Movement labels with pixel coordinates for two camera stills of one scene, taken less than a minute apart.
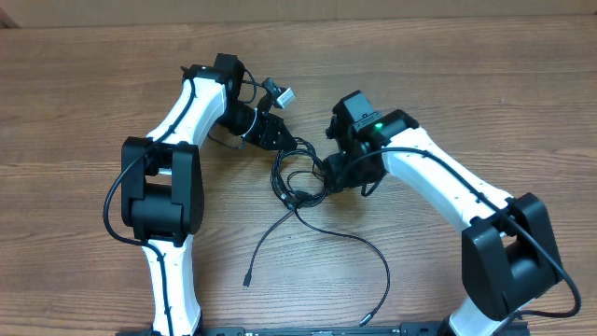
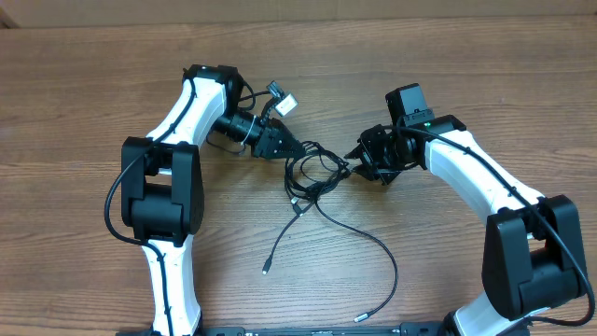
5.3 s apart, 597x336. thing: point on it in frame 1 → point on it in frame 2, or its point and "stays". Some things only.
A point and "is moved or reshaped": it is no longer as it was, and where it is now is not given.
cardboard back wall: x=64 y=13 stays
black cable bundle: x=279 y=185 is moved or reshaped
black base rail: x=407 y=329 stays
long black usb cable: x=294 y=211 → x=344 y=229
